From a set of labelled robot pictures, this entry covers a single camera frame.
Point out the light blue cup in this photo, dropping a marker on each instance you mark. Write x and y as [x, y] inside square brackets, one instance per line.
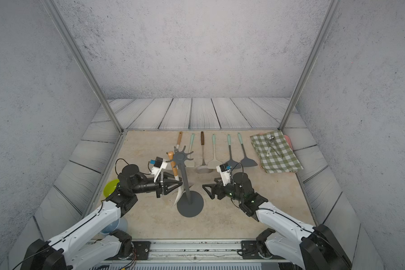
[120, 224]

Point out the cream turner wooden handle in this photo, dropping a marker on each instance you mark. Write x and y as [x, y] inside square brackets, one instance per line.
[178, 144]

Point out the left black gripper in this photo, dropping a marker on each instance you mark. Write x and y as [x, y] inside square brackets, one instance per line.
[169, 184]

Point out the green plastic bowl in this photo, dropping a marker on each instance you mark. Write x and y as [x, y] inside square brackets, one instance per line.
[110, 188]

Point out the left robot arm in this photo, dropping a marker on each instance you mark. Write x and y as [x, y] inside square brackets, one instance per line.
[67, 250]

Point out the grey utensil rack stand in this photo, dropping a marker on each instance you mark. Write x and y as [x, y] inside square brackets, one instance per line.
[194, 203]

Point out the pink board under cloth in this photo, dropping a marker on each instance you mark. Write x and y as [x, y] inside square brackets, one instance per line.
[287, 138]

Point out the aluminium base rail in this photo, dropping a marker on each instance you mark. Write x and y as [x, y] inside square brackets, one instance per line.
[196, 255]

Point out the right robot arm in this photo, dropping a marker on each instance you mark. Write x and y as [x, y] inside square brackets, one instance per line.
[308, 247]

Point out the green checkered cloth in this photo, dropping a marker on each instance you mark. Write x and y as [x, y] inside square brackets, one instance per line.
[281, 160]

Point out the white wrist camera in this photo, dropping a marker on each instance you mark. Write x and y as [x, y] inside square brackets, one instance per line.
[158, 165]
[225, 173]

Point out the grey ladle brown handle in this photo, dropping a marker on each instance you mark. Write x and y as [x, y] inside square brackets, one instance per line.
[203, 169]

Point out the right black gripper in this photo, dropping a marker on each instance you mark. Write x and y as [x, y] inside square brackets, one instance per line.
[215, 187]

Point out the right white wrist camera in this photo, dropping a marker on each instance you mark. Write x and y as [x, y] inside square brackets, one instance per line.
[225, 173]

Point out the grey spoon mint handle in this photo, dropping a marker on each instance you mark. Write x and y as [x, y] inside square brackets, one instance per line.
[231, 162]

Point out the cream spatula mint handle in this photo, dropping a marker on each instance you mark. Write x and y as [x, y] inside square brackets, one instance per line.
[190, 163]
[215, 162]

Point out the grey spatula mint handle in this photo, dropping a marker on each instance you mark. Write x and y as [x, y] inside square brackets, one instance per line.
[246, 161]

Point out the metal spoon on cloth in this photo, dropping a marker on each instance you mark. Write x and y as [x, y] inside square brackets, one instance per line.
[269, 142]

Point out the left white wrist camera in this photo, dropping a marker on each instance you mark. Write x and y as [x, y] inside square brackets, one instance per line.
[158, 165]

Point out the left frame post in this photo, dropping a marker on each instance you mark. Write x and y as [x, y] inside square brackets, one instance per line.
[66, 35]

